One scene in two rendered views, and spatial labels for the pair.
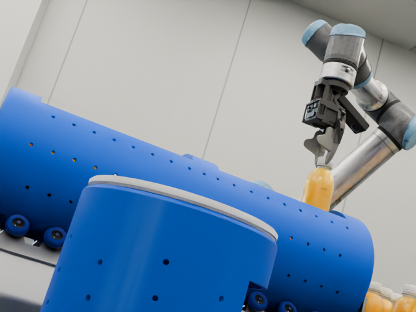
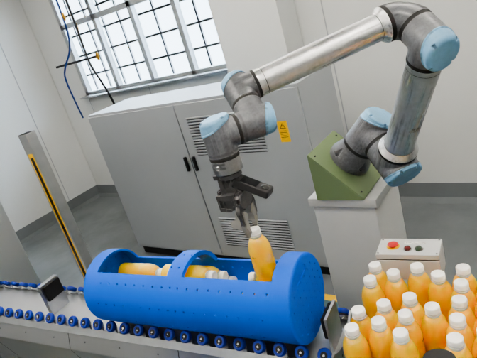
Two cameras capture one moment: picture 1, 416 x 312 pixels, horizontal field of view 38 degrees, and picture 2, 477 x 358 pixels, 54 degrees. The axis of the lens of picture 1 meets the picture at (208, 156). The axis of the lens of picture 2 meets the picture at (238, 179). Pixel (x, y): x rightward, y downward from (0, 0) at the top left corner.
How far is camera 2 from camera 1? 1.79 m
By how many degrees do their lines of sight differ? 61
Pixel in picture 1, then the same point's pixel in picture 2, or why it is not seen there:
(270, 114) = not seen: outside the picture
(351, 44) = (209, 145)
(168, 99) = not seen: outside the picture
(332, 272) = (263, 330)
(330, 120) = (232, 208)
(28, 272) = (136, 349)
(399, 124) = (414, 53)
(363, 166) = (409, 101)
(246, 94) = not seen: outside the picture
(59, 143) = (106, 299)
